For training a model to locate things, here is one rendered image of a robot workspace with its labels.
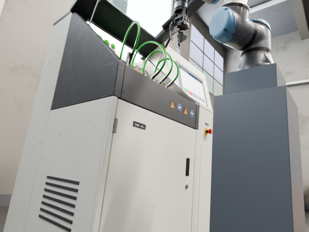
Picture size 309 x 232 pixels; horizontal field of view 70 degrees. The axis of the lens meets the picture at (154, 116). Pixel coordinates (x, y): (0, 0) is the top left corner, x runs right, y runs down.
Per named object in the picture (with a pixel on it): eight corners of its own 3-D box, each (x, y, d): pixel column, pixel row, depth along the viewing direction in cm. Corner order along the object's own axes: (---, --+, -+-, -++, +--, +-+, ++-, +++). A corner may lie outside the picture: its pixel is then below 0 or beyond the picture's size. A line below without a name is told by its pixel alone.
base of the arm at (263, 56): (281, 80, 88) (280, 58, 91) (272, 65, 77) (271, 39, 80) (243, 87, 98) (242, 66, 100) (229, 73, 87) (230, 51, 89)
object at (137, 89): (120, 98, 95) (125, 64, 98) (114, 99, 97) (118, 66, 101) (195, 128, 139) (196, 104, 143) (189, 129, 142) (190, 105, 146)
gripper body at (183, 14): (182, 22, 121) (184, 3, 124) (169, 27, 126) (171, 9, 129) (190, 29, 126) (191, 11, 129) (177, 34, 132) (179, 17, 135)
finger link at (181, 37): (186, 44, 125) (184, 28, 125) (177, 47, 129) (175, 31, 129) (189, 45, 127) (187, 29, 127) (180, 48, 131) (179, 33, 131)
